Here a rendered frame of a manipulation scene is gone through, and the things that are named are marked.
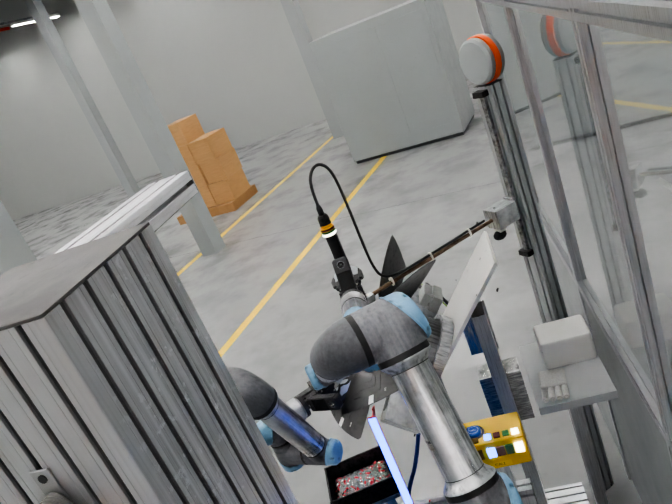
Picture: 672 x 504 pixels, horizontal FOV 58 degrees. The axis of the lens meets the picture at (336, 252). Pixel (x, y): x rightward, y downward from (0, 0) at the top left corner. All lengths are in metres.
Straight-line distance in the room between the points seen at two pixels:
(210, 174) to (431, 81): 3.79
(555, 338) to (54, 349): 1.75
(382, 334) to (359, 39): 7.97
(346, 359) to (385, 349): 0.08
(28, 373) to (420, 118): 8.51
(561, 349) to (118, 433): 1.69
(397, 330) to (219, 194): 8.92
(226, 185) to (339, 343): 8.77
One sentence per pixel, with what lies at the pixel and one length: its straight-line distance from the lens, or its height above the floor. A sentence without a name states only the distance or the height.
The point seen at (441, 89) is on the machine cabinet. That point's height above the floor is 0.72.
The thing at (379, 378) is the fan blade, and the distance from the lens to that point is 1.85.
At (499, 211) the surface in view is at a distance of 2.13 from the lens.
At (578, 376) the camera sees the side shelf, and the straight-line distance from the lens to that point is 2.17.
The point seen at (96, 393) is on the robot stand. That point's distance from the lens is 0.70.
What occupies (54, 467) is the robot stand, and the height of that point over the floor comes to 1.85.
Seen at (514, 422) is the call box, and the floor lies 1.07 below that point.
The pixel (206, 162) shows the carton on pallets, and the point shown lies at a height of 0.85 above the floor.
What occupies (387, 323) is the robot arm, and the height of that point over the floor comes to 1.61.
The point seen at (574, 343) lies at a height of 0.94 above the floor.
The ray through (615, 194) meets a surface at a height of 1.66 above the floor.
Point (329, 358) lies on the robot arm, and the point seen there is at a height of 1.58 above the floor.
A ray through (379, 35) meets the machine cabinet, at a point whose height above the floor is 1.69.
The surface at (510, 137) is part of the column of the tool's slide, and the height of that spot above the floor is 1.61.
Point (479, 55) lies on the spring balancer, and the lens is 2.05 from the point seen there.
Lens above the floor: 2.18
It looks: 20 degrees down
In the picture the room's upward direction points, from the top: 23 degrees counter-clockwise
